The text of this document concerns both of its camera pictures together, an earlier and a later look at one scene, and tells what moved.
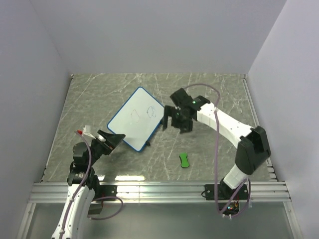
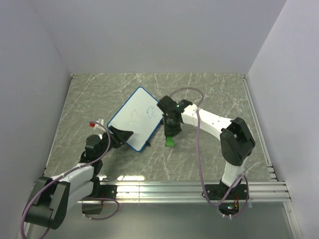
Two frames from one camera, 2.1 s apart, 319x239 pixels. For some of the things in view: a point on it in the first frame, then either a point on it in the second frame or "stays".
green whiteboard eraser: (184, 163) to (169, 141)
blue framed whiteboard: (138, 119) stays
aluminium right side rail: (270, 171) stays
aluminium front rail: (159, 192) stays
